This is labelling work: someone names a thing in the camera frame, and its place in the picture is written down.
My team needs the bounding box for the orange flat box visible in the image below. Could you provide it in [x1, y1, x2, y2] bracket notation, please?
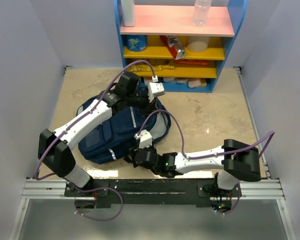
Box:
[175, 59, 209, 66]

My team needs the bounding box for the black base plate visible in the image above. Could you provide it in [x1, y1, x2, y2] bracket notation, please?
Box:
[64, 178, 242, 210]

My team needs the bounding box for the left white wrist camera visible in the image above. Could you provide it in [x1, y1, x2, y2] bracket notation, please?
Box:
[147, 75, 166, 102]

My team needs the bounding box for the yellow snack bag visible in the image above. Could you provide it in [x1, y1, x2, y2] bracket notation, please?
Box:
[127, 63, 175, 73]

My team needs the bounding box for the white plastic tub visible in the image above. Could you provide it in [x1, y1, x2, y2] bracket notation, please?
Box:
[186, 36, 210, 53]

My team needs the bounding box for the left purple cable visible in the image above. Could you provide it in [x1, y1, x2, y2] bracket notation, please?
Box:
[34, 59, 160, 222]

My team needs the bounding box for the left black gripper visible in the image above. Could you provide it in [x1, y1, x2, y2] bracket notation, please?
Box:
[126, 87, 160, 117]

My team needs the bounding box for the aluminium frame rail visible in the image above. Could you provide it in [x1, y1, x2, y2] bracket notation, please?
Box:
[21, 179, 285, 200]

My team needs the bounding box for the blue shelf unit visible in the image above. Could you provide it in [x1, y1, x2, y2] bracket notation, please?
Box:
[114, 0, 248, 93]

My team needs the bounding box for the red silver snack box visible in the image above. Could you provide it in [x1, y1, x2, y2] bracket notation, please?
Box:
[159, 35, 186, 60]

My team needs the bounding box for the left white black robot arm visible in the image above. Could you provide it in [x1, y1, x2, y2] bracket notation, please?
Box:
[38, 72, 165, 196]

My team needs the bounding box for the purple cable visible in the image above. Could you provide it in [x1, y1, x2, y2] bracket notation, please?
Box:
[34, 59, 160, 222]
[134, 108, 276, 216]

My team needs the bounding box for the clear plastic water bottle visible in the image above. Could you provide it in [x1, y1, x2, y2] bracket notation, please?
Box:
[192, 0, 212, 27]

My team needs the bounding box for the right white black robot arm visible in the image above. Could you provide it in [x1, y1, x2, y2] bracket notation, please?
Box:
[131, 139, 262, 197]

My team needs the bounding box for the blue round can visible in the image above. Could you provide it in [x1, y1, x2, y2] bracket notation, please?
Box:
[126, 35, 148, 52]

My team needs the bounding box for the white cylinder bottle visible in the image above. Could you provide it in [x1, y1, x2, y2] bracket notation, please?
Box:
[121, 0, 136, 27]

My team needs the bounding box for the orange pink sponge pack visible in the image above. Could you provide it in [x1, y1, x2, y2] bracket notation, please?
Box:
[188, 78, 207, 88]

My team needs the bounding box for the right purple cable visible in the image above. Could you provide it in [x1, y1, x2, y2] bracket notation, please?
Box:
[134, 108, 276, 216]

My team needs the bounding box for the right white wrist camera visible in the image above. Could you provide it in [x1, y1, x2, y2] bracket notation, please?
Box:
[134, 130, 153, 149]

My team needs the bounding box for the navy blue backpack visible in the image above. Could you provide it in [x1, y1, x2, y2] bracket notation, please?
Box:
[78, 106, 172, 164]

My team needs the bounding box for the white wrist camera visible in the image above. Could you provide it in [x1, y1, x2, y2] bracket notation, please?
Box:
[134, 130, 153, 149]
[147, 75, 166, 102]

